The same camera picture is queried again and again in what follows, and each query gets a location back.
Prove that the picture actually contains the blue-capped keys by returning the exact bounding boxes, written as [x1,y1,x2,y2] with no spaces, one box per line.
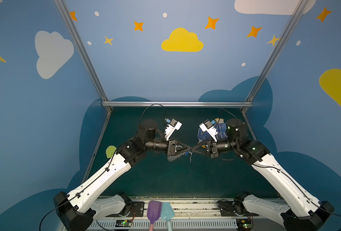
[188,150,193,163]

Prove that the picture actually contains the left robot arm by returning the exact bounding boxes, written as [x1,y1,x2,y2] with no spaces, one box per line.
[54,119,190,231]

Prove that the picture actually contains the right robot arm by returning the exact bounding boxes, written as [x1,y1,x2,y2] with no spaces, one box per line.
[193,118,334,231]

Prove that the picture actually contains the left blue dotted glove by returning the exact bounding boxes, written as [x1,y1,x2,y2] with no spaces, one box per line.
[197,128,211,143]

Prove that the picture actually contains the blue dotted glove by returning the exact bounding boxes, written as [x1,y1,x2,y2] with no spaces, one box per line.
[197,128,211,143]
[214,118,228,141]

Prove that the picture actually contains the right blue dotted glove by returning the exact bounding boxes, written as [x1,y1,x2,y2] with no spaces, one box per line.
[214,118,228,141]

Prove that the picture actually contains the teal toy shovel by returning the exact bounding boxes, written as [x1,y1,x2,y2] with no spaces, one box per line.
[160,202,175,231]

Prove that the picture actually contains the purple toy shovel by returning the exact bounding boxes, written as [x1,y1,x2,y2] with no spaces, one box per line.
[147,201,162,231]

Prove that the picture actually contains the right controller board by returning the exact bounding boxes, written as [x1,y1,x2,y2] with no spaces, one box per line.
[236,219,254,231]

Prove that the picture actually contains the controller board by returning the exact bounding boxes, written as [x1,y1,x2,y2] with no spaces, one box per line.
[236,219,254,231]
[115,220,132,228]

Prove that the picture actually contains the left controller board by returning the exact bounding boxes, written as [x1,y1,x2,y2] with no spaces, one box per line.
[115,220,132,228]

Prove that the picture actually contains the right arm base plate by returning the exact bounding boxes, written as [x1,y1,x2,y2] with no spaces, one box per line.
[216,200,258,217]

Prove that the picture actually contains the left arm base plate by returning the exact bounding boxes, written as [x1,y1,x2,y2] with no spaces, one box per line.
[107,202,145,218]

